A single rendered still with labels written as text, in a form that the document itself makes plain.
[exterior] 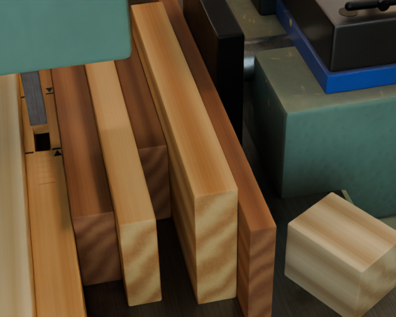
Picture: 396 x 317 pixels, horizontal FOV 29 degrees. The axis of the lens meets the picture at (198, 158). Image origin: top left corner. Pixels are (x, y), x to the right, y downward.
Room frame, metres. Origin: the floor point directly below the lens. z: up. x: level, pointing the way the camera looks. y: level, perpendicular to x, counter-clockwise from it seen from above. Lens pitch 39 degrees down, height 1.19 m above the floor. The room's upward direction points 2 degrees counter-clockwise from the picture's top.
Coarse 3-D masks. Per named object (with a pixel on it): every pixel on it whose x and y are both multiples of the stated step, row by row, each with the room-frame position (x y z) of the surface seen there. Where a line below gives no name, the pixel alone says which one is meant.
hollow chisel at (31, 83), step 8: (32, 72) 0.33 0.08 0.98; (24, 80) 0.33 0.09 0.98; (32, 80) 0.33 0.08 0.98; (24, 88) 0.33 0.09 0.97; (32, 88) 0.33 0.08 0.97; (40, 88) 0.33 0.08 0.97; (32, 96) 0.33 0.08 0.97; (40, 96) 0.33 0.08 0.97; (32, 104) 0.33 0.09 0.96; (40, 104) 0.33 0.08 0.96; (32, 112) 0.33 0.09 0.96; (40, 112) 0.33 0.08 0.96; (32, 120) 0.33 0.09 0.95; (40, 120) 0.33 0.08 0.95
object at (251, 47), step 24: (192, 0) 0.39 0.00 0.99; (216, 0) 0.38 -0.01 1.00; (192, 24) 0.40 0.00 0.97; (216, 24) 0.35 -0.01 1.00; (216, 48) 0.34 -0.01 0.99; (240, 48) 0.34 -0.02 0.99; (264, 48) 0.38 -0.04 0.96; (216, 72) 0.34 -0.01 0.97; (240, 72) 0.34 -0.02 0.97; (240, 96) 0.34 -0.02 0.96; (240, 120) 0.34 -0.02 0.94; (240, 144) 0.34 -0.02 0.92
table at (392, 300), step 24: (144, 0) 0.56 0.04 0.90; (264, 168) 0.35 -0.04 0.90; (264, 192) 0.32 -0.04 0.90; (336, 192) 0.32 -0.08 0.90; (288, 216) 0.30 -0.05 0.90; (384, 216) 0.33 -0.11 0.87; (168, 240) 0.29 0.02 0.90; (168, 264) 0.27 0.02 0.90; (96, 288) 0.26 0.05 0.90; (120, 288) 0.26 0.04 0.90; (168, 288) 0.25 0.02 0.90; (192, 288) 0.25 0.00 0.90; (288, 288) 0.25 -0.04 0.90; (96, 312) 0.24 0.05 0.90; (120, 312) 0.24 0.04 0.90; (144, 312) 0.24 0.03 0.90; (168, 312) 0.24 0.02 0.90; (192, 312) 0.24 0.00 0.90; (216, 312) 0.24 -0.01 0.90; (240, 312) 0.24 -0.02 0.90; (288, 312) 0.24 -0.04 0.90; (312, 312) 0.24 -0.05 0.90; (384, 312) 0.24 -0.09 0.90
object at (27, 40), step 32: (0, 0) 0.30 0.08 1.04; (32, 0) 0.30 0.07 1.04; (64, 0) 0.30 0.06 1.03; (96, 0) 0.30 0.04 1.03; (0, 32) 0.30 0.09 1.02; (32, 32) 0.30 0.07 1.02; (64, 32) 0.30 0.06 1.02; (96, 32) 0.30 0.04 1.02; (128, 32) 0.31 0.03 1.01; (0, 64) 0.30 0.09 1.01; (32, 64) 0.30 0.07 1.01; (64, 64) 0.30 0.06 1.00
